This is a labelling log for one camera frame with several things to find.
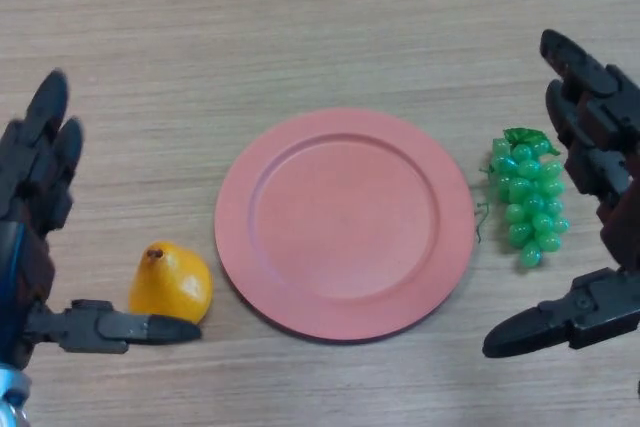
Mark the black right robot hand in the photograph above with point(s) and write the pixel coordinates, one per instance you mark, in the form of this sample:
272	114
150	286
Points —
600	107

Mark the pink round plate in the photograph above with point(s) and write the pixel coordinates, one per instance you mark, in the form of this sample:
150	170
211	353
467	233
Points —
345	224

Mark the green grape bunch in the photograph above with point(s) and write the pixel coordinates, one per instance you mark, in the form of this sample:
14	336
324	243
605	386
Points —
535	197

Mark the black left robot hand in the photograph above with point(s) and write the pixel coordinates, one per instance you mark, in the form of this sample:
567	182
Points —
35	172

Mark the yellow pear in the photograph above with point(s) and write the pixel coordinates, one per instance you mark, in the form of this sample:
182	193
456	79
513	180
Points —
172	284

